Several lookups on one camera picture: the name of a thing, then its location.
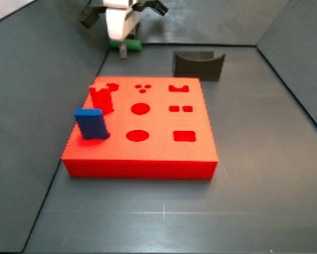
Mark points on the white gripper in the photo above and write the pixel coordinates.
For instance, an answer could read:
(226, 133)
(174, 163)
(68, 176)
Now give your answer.
(122, 14)

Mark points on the green cylinder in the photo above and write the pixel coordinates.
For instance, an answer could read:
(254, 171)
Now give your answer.
(132, 45)

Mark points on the red star peg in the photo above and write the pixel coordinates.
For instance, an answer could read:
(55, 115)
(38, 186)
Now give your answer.
(100, 97)

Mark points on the black curved cradle holder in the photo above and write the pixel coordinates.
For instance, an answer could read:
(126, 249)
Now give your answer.
(198, 64)

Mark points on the blue rounded peg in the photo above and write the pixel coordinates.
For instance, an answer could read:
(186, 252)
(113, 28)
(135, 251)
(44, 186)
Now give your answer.
(91, 124)

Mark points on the red shape sorter box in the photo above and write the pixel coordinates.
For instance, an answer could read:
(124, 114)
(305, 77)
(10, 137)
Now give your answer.
(159, 133)

